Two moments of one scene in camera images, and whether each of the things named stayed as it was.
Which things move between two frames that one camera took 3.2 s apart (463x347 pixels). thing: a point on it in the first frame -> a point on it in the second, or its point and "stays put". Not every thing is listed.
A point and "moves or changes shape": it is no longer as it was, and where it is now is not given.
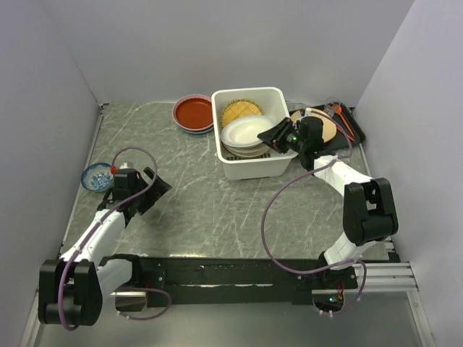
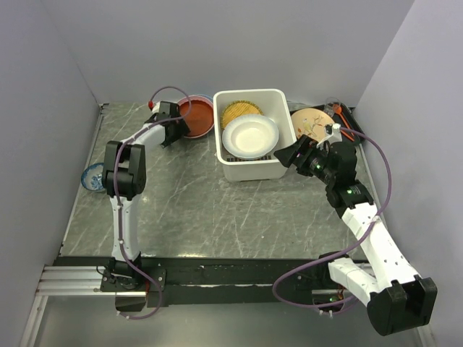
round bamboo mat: x=238 y=108 stays put
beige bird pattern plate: x=329 y=125 stays put
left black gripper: x=160 y=187 -> x=182 y=131
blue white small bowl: x=97 y=176 stays put
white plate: x=243 y=132 moves or changes shape
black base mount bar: x=227 y=281 stays put
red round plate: x=193 y=112 moves or changes shape
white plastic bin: x=273 y=165 stays put
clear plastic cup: x=330 y=105 stays put
